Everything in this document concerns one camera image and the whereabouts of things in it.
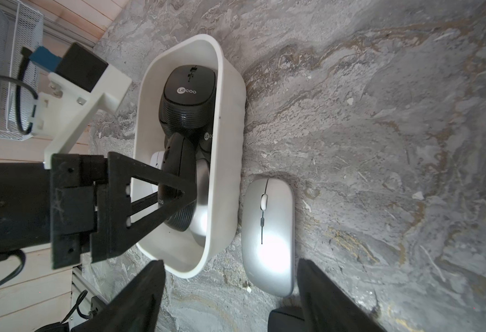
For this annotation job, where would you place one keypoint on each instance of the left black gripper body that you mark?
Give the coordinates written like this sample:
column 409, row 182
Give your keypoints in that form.
column 56, row 206

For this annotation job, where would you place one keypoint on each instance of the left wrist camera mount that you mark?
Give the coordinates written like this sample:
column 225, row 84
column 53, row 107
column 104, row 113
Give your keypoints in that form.
column 82, row 83

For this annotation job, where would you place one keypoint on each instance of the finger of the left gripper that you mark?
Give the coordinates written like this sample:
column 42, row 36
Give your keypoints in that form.
column 122, row 170
column 113, row 236

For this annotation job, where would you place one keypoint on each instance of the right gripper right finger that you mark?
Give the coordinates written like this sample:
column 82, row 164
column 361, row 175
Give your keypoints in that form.
column 325, row 306

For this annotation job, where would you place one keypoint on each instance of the white storage box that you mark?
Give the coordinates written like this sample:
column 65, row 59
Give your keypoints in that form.
column 181, row 254

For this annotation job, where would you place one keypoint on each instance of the black mouse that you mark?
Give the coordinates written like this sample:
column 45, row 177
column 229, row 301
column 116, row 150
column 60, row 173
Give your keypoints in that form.
column 179, row 160
column 188, row 100
column 205, row 140
column 286, row 319

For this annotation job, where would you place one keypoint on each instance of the white mouse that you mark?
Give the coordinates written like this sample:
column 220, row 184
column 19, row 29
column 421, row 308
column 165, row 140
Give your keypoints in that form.
column 156, row 160

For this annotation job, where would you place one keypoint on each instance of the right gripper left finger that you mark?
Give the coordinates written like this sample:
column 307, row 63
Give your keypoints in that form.
column 136, row 307

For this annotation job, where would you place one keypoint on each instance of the silver mouse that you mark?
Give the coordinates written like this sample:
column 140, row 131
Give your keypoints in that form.
column 267, row 236
column 199, row 224

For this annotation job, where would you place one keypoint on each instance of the white wire shelf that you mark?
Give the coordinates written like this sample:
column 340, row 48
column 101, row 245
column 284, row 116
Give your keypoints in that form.
column 20, row 26

